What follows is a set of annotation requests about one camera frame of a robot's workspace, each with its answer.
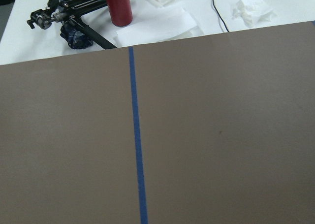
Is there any dark blue crumpled cloth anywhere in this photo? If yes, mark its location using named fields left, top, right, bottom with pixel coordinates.
left=60, top=24, right=94, bottom=50

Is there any flat white paper towel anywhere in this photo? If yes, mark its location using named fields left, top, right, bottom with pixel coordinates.
left=114, top=7, right=204, bottom=47

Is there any red thermos bottle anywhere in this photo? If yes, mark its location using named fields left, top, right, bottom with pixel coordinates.
left=106, top=0, right=133, bottom=27

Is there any thin black cable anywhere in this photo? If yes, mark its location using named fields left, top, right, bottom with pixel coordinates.
left=205, top=0, right=230, bottom=33

